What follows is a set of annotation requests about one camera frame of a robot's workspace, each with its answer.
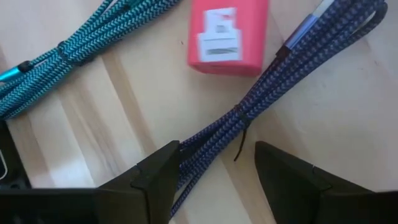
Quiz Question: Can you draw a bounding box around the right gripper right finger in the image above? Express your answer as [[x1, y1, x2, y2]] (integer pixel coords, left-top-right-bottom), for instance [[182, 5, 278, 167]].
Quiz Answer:
[[254, 141, 398, 224]]

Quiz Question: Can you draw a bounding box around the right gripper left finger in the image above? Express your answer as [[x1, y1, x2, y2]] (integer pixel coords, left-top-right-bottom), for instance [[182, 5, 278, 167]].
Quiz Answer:
[[96, 140, 181, 224]]

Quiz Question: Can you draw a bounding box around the dark blue braided cable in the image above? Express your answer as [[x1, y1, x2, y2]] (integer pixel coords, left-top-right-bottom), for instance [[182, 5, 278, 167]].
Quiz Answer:
[[169, 0, 389, 218]]

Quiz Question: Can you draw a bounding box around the pink box with white label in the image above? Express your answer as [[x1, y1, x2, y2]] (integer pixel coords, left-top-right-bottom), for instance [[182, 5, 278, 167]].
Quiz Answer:
[[187, 0, 270, 78]]

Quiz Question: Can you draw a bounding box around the black metal table frame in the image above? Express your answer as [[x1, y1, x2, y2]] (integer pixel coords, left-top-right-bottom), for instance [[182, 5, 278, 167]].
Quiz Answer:
[[0, 119, 32, 190]]

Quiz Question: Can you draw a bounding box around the teal braided cable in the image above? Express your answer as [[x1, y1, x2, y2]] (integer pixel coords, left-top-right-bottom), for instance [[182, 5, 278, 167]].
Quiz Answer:
[[0, 0, 181, 121]]

